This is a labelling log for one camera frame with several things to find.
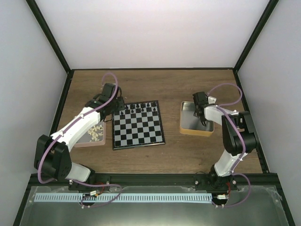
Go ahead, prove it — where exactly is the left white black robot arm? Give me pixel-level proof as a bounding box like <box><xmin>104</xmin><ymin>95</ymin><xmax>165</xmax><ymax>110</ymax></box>
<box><xmin>34</xmin><ymin>83</ymin><xmax>125</xmax><ymax>190</ymax></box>

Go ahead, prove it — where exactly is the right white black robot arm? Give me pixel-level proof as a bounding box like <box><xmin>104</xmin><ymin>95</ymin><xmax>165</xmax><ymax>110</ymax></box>
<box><xmin>192</xmin><ymin>92</ymin><xmax>259</xmax><ymax>190</ymax></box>

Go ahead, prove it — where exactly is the pile of white chess pieces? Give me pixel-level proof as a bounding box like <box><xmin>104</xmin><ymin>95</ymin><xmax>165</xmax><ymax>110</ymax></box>
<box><xmin>87</xmin><ymin>125</ymin><xmax>104</xmax><ymax>142</ymax></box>

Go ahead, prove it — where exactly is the yellow metal tin box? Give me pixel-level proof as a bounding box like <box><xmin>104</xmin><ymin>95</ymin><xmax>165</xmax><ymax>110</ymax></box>
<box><xmin>179</xmin><ymin>101</ymin><xmax>214</xmax><ymax>137</ymax></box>

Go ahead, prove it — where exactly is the black grey chessboard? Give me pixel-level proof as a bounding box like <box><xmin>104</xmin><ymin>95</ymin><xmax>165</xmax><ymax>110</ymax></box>
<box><xmin>112</xmin><ymin>100</ymin><xmax>166</xmax><ymax>150</ymax></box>

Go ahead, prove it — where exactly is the pink tray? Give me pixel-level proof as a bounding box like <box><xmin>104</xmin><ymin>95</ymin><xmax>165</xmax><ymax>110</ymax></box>
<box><xmin>74</xmin><ymin>121</ymin><xmax>106</xmax><ymax>148</ymax></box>

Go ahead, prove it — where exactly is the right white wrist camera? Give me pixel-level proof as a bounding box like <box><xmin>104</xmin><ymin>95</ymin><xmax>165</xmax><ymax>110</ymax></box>
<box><xmin>208</xmin><ymin>96</ymin><xmax>217</xmax><ymax>105</ymax></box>

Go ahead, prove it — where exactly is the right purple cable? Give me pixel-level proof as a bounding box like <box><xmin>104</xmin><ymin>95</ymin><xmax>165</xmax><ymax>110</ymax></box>
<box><xmin>208</xmin><ymin>83</ymin><xmax>251</xmax><ymax>208</ymax></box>

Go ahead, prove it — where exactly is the purple cable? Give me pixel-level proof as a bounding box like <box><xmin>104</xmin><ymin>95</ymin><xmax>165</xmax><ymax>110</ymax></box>
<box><xmin>37</xmin><ymin>72</ymin><xmax>123</xmax><ymax>209</ymax></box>
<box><xmin>208</xmin><ymin>83</ymin><xmax>251</xmax><ymax>208</ymax></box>

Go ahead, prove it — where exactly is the black aluminium mounting rail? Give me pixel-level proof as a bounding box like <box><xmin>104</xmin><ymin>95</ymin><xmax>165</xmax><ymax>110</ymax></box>
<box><xmin>27</xmin><ymin>173</ymin><xmax>280</xmax><ymax>192</ymax></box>

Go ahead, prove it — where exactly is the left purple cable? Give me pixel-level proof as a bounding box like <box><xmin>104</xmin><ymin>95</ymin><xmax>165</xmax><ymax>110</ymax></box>
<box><xmin>37</xmin><ymin>72</ymin><xmax>123</xmax><ymax>209</ymax></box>

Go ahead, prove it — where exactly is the light blue slotted cable duct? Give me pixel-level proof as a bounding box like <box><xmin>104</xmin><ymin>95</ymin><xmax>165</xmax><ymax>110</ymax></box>
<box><xmin>34</xmin><ymin>193</ymin><xmax>212</xmax><ymax>203</ymax></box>

